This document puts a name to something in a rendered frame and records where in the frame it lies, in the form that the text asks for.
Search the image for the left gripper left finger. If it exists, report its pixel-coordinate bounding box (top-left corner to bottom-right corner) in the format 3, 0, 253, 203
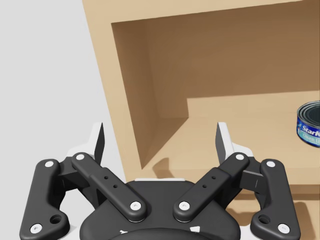
19, 122, 148, 240

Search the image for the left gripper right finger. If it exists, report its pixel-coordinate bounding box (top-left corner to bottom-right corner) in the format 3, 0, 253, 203
172, 121, 302, 240

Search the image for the pale wooden shelf unit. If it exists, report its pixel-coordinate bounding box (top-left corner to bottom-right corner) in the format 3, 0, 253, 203
81, 0, 320, 219

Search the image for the blue flat can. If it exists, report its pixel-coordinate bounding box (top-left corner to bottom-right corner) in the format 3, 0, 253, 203
296, 100, 320, 148

